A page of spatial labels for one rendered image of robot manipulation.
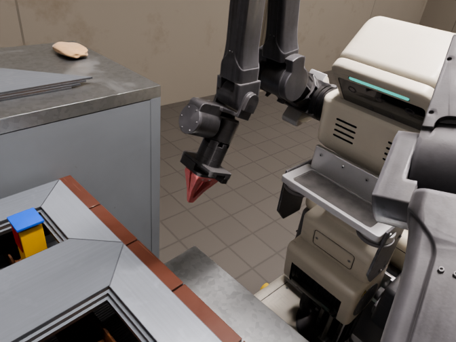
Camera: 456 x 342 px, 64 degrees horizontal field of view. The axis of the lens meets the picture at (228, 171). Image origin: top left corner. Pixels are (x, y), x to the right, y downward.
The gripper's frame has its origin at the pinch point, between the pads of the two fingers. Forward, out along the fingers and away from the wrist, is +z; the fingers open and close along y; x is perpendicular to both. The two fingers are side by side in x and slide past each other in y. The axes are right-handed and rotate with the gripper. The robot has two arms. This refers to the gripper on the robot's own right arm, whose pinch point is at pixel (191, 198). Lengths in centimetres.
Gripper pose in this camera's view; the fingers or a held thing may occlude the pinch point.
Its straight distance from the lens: 80.7
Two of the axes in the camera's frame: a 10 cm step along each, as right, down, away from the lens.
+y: 6.4, 4.6, -6.1
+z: -4.0, 8.8, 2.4
